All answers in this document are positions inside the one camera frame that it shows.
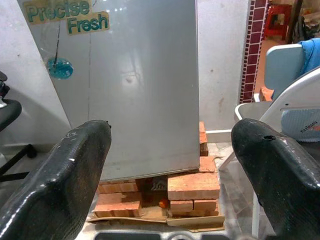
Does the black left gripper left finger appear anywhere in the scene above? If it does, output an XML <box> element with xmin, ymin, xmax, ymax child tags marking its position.
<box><xmin>0</xmin><ymin>120</ymin><xmax>113</xmax><ymax>240</ymax></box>

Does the large red brick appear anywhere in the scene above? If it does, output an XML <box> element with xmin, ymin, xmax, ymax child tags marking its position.
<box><xmin>166</xmin><ymin>171</ymin><xmax>221</xmax><ymax>201</ymax></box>

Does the red plastic stool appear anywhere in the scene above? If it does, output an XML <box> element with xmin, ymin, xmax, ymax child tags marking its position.
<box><xmin>264</xmin><ymin>4</ymin><xmax>293</xmax><ymax>36</ymax></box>

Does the light wooden plank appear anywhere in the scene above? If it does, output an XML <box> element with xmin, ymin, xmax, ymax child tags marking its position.
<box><xmin>166</xmin><ymin>214</ymin><xmax>226</xmax><ymax>227</ymax></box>

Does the Precise Fresh sticker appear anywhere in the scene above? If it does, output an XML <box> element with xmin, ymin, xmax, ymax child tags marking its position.
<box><xmin>22</xmin><ymin>0</ymin><xmax>111</xmax><ymax>36</ymax></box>

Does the brown cardboard sheet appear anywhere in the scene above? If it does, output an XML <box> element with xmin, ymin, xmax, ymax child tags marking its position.
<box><xmin>86</xmin><ymin>154</ymin><xmax>226</xmax><ymax>232</ymax></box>

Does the silver fridge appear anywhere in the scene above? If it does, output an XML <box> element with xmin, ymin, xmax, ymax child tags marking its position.
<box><xmin>16</xmin><ymin>0</ymin><xmax>201</xmax><ymax>181</ymax></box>

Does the small red brick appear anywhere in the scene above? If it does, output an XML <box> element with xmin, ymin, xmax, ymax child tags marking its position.
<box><xmin>169</xmin><ymin>199</ymin><xmax>195</xmax><ymax>214</ymax></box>
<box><xmin>193</xmin><ymin>198</ymin><xmax>218</xmax><ymax>213</ymax></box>

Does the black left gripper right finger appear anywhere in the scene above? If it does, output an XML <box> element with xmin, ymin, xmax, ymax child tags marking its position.
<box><xmin>231</xmin><ymin>118</ymin><xmax>320</xmax><ymax>240</ymax></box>

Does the red brick stack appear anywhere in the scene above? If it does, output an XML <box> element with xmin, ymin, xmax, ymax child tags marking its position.
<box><xmin>198</xmin><ymin>120</ymin><xmax>210</xmax><ymax>157</ymax></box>

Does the clear plastic storage box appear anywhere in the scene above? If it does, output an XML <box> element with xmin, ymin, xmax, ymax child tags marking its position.
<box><xmin>219</xmin><ymin>159</ymin><xmax>255</xmax><ymax>228</ymax></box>

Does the white folding chair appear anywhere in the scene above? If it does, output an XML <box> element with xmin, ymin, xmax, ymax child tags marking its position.
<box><xmin>219</xmin><ymin>66</ymin><xmax>320</xmax><ymax>237</ymax></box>

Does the round teal sticker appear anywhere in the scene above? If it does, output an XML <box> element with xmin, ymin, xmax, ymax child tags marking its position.
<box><xmin>46</xmin><ymin>57</ymin><xmax>75</xmax><ymax>80</ymax></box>

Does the black office chair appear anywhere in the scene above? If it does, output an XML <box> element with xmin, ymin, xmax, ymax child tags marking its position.
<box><xmin>0</xmin><ymin>71</ymin><xmax>36</xmax><ymax>183</ymax></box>

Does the blue towel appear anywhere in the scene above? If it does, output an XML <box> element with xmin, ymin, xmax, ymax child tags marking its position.
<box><xmin>298</xmin><ymin>37</ymin><xmax>320</xmax><ymax>76</ymax></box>

